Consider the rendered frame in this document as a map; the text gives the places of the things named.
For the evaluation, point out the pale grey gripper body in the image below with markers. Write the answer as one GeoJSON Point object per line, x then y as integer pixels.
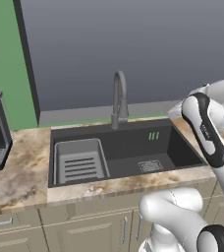
{"type": "Point", "coordinates": [176, 111]}

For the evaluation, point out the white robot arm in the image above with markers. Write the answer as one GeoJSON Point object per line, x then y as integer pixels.
{"type": "Point", "coordinates": [179, 213]}

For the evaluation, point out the dark grey sink basin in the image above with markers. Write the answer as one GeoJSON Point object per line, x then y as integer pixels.
{"type": "Point", "coordinates": [133, 147]}

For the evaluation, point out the square sink drain grate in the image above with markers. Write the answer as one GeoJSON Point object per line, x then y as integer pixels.
{"type": "Point", "coordinates": [150, 166]}

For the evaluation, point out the grey slotted sink tray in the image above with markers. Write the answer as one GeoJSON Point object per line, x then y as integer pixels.
{"type": "Point", "coordinates": [79, 164]}

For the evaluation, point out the grey arched tap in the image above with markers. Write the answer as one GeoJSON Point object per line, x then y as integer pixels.
{"type": "Point", "coordinates": [120, 98]}

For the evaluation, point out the dark framed window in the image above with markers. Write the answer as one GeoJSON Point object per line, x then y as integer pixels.
{"type": "Point", "coordinates": [117, 49]}

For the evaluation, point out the beige cupboard run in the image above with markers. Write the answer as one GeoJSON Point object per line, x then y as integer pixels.
{"type": "Point", "coordinates": [215, 203]}

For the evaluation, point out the beige cupboard door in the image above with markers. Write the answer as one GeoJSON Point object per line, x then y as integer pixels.
{"type": "Point", "coordinates": [84, 229]}
{"type": "Point", "coordinates": [135, 229]}

